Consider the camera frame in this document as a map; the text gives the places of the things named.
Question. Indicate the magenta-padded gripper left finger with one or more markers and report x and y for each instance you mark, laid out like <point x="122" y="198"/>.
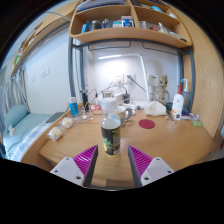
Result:
<point x="68" y="170"/>

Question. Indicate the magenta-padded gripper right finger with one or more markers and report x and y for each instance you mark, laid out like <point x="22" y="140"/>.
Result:
<point x="155" y="170"/>

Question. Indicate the clear bottle with dark label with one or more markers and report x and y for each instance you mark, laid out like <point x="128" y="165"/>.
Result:
<point x="111" y="136"/>

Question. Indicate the small cream roll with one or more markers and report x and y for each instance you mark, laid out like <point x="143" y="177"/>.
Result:
<point x="55" y="134"/>
<point x="67" y="122"/>

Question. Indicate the flat round red coaster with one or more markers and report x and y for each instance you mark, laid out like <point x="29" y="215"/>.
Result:
<point x="146" y="124"/>

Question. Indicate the dark grey flat tablet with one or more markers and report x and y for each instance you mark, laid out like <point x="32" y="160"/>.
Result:
<point x="55" y="117"/>

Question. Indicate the metal ruler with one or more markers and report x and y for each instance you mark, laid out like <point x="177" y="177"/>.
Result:
<point x="170" y="116"/>

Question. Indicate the bed with teal sheet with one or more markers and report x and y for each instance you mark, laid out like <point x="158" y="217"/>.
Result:
<point x="30" y="128"/>

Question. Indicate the small white square tag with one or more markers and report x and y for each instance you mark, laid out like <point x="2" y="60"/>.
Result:
<point x="177" y="116"/>

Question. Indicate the white soft tissue pack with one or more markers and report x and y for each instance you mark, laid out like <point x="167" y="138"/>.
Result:
<point x="155" y="108"/>

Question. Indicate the blue tube with white cap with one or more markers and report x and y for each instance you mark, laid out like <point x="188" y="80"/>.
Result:
<point x="73" y="108"/>

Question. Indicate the small green box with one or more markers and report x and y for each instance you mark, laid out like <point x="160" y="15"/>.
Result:
<point x="197" y="123"/>

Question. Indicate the white tube with coloured print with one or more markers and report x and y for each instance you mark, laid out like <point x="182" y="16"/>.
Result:
<point x="190" y="116"/>

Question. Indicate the dark green round container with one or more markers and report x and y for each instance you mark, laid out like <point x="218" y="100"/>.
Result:
<point x="169" y="106"/>

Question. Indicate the white power strip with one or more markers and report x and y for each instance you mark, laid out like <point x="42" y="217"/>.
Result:
<point x="136" y="106"/>

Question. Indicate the white pump bottle red top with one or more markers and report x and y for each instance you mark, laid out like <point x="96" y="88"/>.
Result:
<point x="177" y="103"/>

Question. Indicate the black electric shaver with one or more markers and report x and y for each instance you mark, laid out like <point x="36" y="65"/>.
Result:
<point x="85" y="100"/>

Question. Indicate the teal pillow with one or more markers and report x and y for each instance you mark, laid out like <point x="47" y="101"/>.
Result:
<point x="15" y="116"/>

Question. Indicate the black charger block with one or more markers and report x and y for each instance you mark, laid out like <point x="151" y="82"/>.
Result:
<point x="126" y="98"/>

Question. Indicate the white rectangular power adapter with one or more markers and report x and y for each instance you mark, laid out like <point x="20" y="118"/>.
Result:
<point x="118" y="98"/>

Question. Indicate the clear spray bottle white top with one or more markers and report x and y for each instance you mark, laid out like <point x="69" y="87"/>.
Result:
<point x="186" y="95"/>

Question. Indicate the tree creature figurine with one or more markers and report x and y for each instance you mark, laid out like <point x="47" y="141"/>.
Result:
<point x="162" y="88"/>

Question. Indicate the stainless steel cup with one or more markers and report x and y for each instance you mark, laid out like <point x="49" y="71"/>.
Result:
<point x="106" y="94"/>

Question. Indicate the white LED desk lamp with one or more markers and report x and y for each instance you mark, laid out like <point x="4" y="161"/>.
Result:
<point x="145" y="76"/>

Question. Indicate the striped curtain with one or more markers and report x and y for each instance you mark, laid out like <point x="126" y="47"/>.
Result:
<point x="13" y="91"/>

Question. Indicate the wooden shelf unit with items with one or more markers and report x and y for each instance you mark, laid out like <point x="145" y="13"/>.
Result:
<point x="126" y="33"/>

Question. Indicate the white box on wall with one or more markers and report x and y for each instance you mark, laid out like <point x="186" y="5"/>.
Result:
<point x="152" y="80"/>

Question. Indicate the dark grey metal desk frame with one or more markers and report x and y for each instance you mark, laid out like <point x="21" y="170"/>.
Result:
<point x="71" y="73"/>

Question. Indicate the white wall switch panel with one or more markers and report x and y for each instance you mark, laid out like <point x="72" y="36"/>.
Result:
<point x="45" y="73"/>

